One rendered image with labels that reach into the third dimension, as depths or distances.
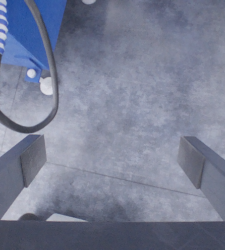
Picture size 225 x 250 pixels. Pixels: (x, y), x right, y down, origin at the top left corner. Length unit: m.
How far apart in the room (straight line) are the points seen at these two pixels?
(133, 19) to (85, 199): 1.02
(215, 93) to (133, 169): 0.58
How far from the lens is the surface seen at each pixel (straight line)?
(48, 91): 1.06
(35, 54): 0.82
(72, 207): 1.02
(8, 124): 0.49
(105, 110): 0.95
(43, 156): 0.17
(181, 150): 0.16
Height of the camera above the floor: 0.92
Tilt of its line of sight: 81 degrees down
